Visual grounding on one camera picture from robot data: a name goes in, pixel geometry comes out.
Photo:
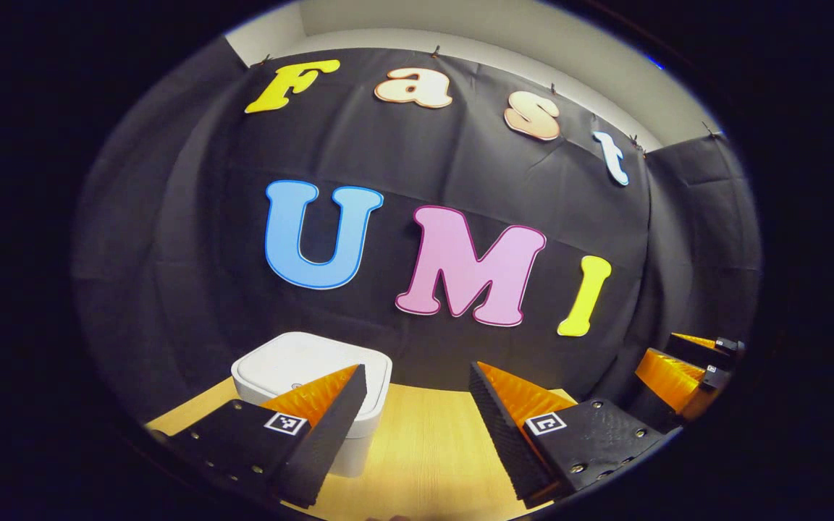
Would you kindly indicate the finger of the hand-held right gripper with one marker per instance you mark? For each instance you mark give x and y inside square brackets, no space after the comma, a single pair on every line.
[699,347]
[667,376]

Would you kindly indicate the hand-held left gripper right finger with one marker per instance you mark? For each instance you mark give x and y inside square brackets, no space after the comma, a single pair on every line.
[507,441]

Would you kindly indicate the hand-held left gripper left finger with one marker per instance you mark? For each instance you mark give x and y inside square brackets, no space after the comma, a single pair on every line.
[330,441]

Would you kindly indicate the grey desktop garbage bin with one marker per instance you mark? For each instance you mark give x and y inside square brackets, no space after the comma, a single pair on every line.
[294,362]

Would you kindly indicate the wooden desktop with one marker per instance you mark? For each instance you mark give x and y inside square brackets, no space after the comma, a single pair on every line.
[424,449]

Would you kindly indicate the black backdrop cloth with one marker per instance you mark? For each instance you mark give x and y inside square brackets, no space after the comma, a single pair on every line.
[192,253]

